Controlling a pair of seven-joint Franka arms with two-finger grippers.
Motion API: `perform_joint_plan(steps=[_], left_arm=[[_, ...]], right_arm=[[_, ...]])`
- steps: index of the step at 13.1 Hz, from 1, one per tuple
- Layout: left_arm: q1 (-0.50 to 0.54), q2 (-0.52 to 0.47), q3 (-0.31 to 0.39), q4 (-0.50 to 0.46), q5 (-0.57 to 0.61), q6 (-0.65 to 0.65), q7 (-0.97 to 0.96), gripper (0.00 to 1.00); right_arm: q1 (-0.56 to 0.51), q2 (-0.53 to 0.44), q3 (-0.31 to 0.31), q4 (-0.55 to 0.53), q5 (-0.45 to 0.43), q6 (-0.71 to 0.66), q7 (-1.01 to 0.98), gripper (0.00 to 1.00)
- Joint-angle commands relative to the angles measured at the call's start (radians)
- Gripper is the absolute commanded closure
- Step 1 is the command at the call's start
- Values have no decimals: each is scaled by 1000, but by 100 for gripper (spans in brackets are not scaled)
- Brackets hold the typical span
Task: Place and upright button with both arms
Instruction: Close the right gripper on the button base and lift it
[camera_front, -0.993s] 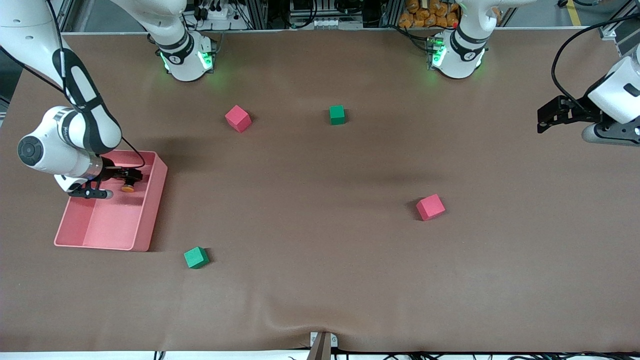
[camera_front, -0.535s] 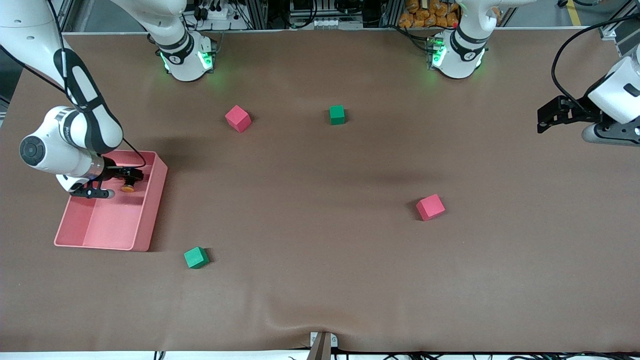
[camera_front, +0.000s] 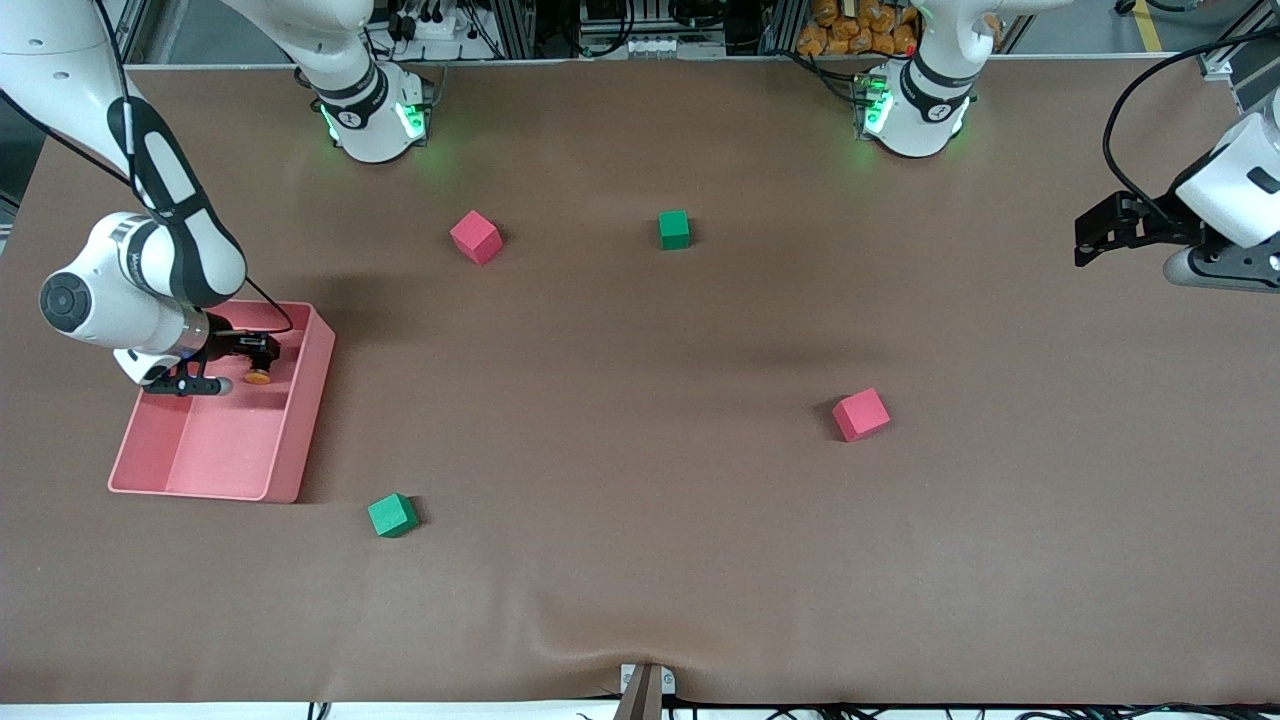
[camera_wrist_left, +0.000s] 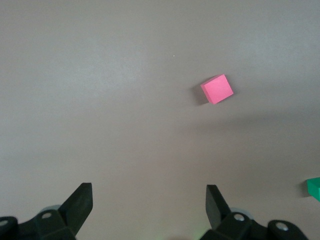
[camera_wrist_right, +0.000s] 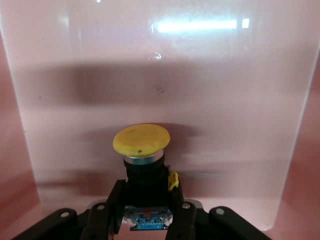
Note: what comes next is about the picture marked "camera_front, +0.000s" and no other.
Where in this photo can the red foam cube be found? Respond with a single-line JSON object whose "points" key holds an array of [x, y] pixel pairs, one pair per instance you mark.
{"points": [[476, 238], [860, 415]]}

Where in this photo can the orange snack packets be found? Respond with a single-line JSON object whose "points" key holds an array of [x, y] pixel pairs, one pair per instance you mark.
{"points": [[855, 30]]}

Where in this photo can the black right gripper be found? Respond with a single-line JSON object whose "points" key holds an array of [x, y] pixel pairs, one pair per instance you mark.
{"points": [[226, 346]]}

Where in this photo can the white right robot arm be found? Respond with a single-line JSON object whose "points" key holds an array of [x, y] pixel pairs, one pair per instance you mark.
{"points": [[100, 290]]}

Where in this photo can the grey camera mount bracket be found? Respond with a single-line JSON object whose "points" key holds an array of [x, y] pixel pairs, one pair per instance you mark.
{"points": [[645, 690]]}

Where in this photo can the green foam cube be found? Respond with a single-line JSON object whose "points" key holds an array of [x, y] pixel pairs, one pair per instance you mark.
{"points": [[391, 516], [673, 230]]}

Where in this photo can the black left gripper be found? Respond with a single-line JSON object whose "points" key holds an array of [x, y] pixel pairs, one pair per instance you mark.
{"points": [[1160, 226]]}

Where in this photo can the orange mushroom push button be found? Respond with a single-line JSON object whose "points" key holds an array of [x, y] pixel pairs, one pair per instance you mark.
{"points": [[258, 377]]}

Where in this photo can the pink plastic tray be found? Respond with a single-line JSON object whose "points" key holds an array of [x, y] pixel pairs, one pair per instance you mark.
{"points": [[240, 440]]}

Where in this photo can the brown table mat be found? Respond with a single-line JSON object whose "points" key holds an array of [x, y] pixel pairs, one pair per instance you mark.
{"points": [[640, 560]]}

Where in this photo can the white power strip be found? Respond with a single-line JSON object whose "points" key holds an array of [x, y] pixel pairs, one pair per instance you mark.
{"points": [[440, 35]]}

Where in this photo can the aluminium frame profile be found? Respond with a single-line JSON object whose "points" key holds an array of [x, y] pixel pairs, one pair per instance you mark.
{"points": [[1238, 32]]}

